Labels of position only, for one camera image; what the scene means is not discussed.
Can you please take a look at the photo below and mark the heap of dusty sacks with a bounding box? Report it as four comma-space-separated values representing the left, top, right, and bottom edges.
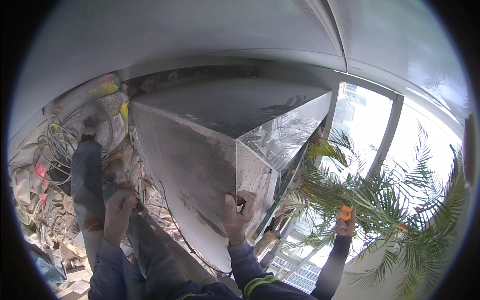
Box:
9, 73, 158, 291

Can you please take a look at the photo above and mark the green palm plant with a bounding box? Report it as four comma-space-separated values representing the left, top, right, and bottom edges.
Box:
279, 122, 471, 300

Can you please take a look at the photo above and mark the person's left hand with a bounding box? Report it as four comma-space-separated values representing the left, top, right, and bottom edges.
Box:
104, 187, 139, 247

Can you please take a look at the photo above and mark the long green edge strip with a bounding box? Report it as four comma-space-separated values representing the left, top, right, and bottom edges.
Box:
250, 140, 310, 241

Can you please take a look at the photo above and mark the person's right hand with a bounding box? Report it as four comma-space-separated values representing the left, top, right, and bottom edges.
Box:
224, 190, 258, 247

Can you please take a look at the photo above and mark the grey window frame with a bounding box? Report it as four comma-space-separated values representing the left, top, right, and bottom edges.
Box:
325, 70, 474, 211

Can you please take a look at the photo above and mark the blue plastic bag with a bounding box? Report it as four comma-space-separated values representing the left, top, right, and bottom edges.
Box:
28, 247, 67, 284

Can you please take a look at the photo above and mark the coil of white cables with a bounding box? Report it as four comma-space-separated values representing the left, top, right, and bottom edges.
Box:
33, 112, 110, 185

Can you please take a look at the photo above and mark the person's body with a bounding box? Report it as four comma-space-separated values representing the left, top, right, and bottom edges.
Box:
176, 275, 319, 300

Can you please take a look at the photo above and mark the large dusty grey clad box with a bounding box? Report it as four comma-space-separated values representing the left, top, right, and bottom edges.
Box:
129, 77, 333, 241

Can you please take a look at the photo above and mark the brown cylindrical cartridge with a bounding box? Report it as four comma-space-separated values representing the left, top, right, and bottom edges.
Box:
256, 230, 279, 260

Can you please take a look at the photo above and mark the thin black cable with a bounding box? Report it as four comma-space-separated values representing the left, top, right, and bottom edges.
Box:
154, 181, 232, 275

